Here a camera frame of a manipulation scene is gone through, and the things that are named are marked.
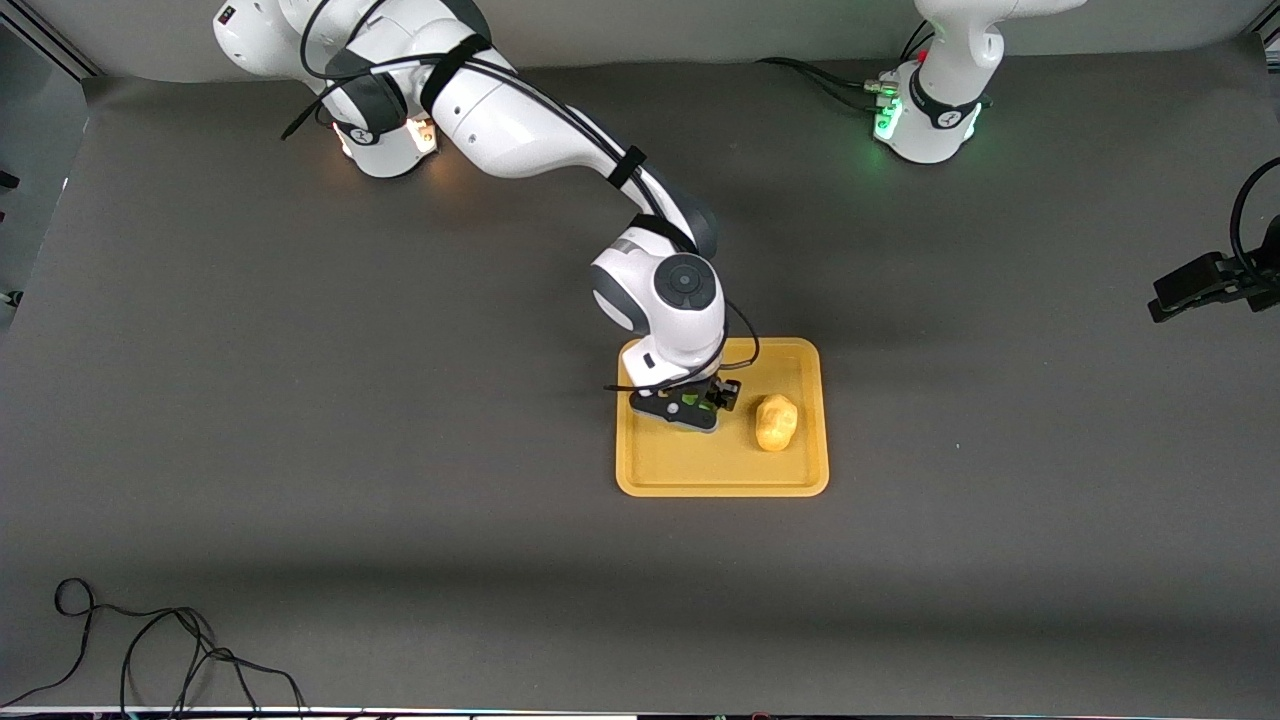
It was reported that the yellow potato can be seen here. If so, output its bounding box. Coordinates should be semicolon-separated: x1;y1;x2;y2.
754;394;801;453

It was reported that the orange plastic tray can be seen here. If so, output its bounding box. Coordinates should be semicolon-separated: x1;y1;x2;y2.
615;338;831;498

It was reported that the dark grey table mat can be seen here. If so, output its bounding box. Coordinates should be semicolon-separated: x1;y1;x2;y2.
0;35;1280;716

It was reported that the thin black loose cable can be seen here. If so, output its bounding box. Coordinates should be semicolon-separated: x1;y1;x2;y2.
0;577;309;716

